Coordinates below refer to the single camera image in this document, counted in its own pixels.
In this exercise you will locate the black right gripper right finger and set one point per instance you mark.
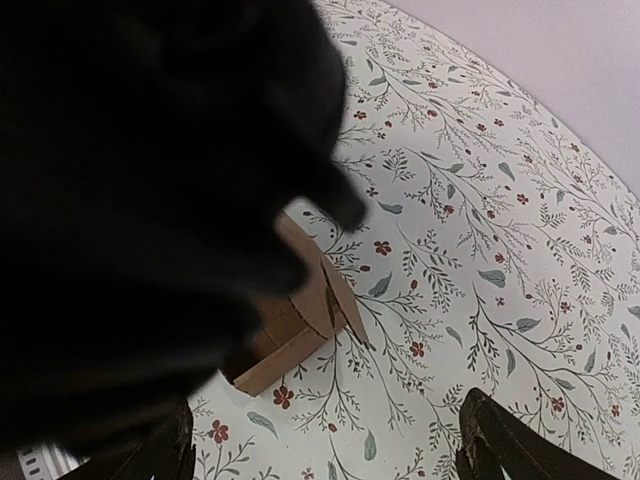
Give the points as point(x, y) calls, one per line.
point(496, 445)

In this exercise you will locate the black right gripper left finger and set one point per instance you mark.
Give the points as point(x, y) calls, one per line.
point(168, 455)

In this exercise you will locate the brown cardboard box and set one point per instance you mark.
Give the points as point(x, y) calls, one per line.
point(296, 326)

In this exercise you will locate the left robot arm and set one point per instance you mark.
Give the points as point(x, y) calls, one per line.
point(147, 148)

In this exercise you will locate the floral patterned table mat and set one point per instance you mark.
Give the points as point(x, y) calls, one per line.
point(499, 253)

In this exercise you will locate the aluminium front rail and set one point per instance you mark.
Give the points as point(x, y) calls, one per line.
point(45, 462)

